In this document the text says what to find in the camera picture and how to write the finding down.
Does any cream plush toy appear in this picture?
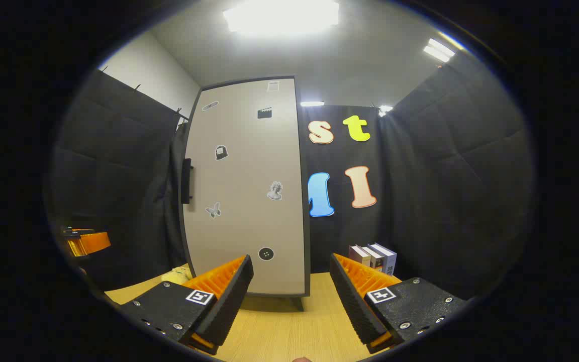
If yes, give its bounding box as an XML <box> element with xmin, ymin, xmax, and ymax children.
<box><xmin>161</xmin><ymin>266</ymin><xmax>192</xmax><ymax>285</ymax></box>

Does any grey blue spine book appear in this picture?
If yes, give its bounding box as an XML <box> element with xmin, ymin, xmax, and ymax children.
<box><xmin>372</xmin><ymin>243</ymin><xmax>397</xmax><ymax>276</ymax></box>

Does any black backdrop cloth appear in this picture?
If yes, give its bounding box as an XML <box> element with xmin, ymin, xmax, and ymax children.
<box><xmin>51</xmin><ymin>50</ymin><xmax>534</xmax><ymax>302</ymax></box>

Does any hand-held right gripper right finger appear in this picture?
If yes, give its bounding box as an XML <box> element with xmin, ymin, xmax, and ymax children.
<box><xmin>330</xmin><ymin>253</ymin><xmax>468</xmax><ymax>354</ymax></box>

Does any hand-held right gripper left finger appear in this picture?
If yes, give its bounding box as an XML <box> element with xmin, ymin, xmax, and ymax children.
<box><xmin>119</xmin><ymin>254</ymin><xmax>255</xmax><ymax>355</ymax></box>

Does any black door handle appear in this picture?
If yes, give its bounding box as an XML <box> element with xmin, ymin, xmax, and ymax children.
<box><xmin>181</xmin><ymin>158</ymin><xmax>194</xmax><ymax>204</ymax></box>

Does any grey cabinet door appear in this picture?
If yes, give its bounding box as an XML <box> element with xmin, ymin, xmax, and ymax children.
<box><xmin>183</xmin><ymin>76</ymin><xmax>311</xmax><ymax>297</ymax></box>

